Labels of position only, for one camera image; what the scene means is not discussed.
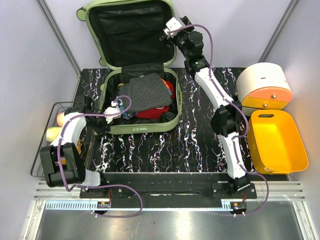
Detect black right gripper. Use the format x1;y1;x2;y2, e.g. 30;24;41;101
159;16;194;60

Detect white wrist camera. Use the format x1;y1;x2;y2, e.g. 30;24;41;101
163;17;183;39
103;100;122;124

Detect red garment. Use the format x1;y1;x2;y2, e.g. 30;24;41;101
135;78;175;120

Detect grey dotted garment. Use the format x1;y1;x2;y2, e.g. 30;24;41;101
118;73;172;114

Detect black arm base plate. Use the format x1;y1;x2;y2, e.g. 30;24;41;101
79;171;258;200

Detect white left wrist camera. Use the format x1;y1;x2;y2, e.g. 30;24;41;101
103;100;122;124

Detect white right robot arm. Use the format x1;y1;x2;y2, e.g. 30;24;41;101
160;16;250;199

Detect aluminium rail frame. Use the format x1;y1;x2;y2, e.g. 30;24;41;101
22;178;320;240

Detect orange plastic basket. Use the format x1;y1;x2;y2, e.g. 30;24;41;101
247;110;309;175

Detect green hard-shell suitcase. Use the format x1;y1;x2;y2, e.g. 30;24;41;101
76;0;182;135

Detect yellow cup in basket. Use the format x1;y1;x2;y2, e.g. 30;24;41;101
45;126;62;143

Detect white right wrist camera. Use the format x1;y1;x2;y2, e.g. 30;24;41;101
163;17;183;39

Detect pink cup in basket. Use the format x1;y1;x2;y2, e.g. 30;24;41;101
56;112;65;127

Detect black marble pattern mat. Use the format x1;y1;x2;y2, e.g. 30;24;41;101
77;66;253;174

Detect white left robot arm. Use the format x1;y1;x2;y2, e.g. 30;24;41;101
39;116;110;198

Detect white orange drawer cabinet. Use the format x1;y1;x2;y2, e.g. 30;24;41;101
236;62;293;116

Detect black wire basket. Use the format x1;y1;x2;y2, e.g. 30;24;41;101
30;101;101;179

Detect colourful patterned shorts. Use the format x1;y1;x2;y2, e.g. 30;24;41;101
115;95;138;120

